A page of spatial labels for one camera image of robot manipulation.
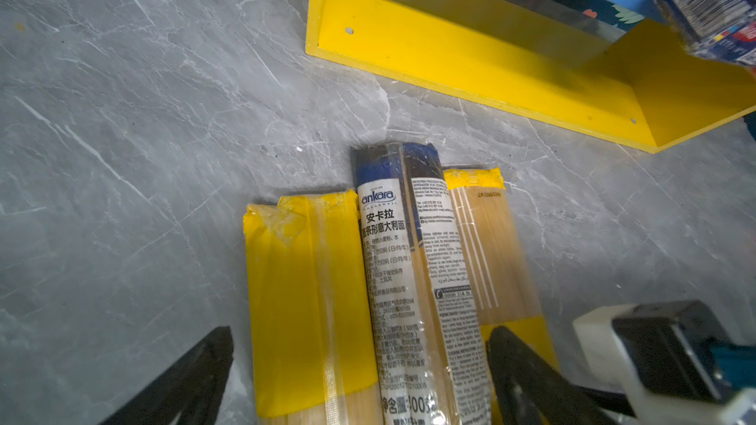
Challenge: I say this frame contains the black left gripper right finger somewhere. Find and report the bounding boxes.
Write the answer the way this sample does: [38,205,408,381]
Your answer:
[486,326,614,424]

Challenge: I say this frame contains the yellow wooden shelf unit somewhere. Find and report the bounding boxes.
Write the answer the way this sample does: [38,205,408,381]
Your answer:
[305,0,755,153]

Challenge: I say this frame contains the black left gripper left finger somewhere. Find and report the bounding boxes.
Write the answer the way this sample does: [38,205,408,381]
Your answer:
[104,327,234,424]

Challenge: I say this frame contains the blue clear spaghetti bag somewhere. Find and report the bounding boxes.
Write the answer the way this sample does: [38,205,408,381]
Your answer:
[354,142,450,424]
[402,143,491,424]

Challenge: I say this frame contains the yellow Pastatime bag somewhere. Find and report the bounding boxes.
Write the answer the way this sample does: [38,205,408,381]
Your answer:
[442,166,559,425]

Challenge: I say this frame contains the yellow spaghetti bag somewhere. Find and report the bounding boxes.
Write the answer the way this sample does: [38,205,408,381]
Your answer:
[243,190,384,424]

